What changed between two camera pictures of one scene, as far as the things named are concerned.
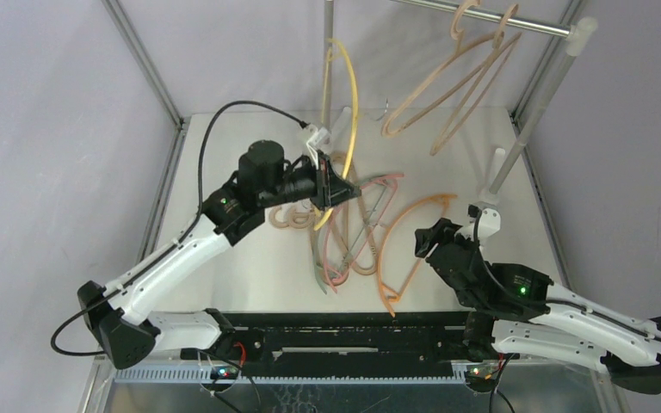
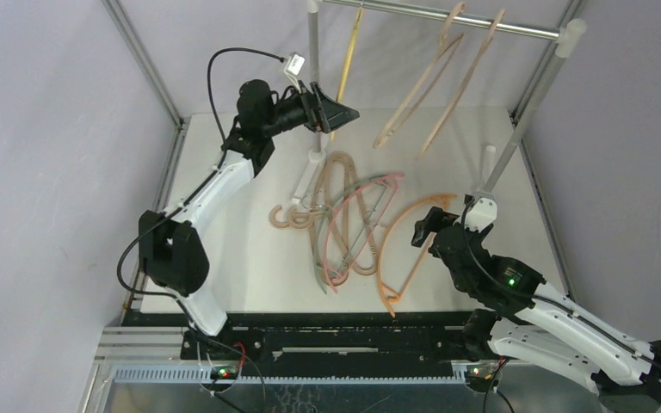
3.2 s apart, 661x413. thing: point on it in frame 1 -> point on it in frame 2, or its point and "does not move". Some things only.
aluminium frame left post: [143, 59] does not move
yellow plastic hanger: [357, 112] -> [349, 60]
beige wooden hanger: [505, 46] -> [461, 88]
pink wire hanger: [386, 179] does not move
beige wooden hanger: [454, 27] -> [382, 138]
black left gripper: [329, 188] -> [331, 115]
